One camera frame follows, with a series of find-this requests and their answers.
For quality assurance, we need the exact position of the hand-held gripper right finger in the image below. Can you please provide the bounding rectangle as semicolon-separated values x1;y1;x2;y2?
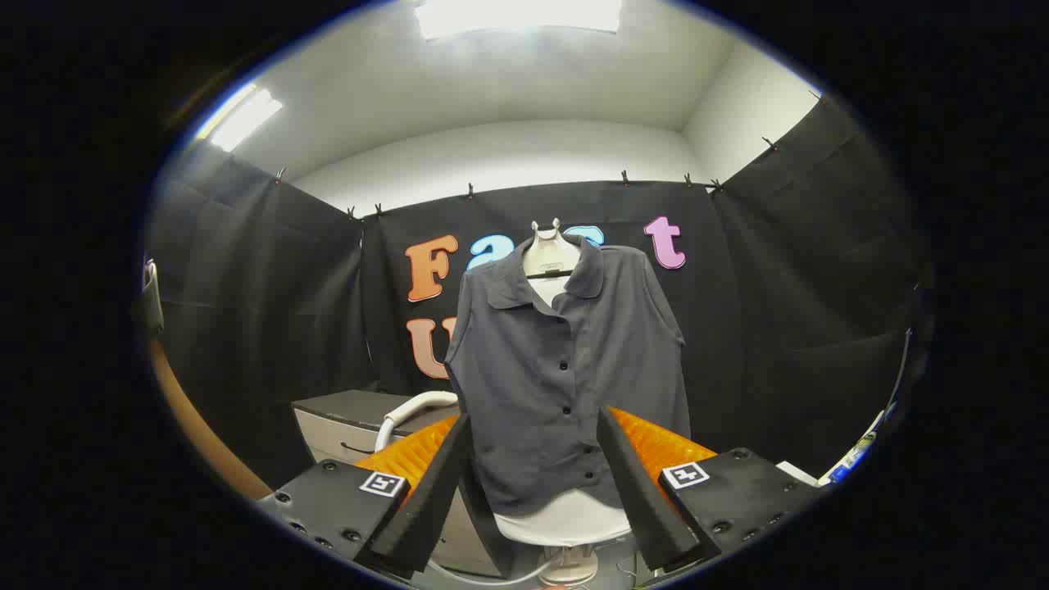
596;406;822;573

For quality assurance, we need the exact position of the grey cabinet with dark top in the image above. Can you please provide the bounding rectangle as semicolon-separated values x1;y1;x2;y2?
291;389;505;579

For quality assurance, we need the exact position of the large ceiling light panel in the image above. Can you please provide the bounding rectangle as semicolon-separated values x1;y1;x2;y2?
414;0;624;40

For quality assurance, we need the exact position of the brown wooden board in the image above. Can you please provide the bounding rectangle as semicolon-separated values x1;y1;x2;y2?
150;338;273;501

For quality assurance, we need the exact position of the white power strip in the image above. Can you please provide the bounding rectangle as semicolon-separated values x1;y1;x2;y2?
820;402;898;486

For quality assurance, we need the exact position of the dark hanging object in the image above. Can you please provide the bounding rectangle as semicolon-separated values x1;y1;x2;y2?
138;258;165;338

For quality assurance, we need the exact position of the white rounded stand base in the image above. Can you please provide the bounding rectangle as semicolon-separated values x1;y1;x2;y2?
492;489;633;586

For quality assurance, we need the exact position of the grey button-up shirt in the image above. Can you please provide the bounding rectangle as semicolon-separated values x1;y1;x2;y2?
443;234;692;519

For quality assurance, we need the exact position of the white garment steamer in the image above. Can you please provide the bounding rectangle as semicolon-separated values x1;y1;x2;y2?
375;391;460;453

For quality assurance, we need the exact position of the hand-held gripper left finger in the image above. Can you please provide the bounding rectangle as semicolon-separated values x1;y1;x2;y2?
258;412;473;579

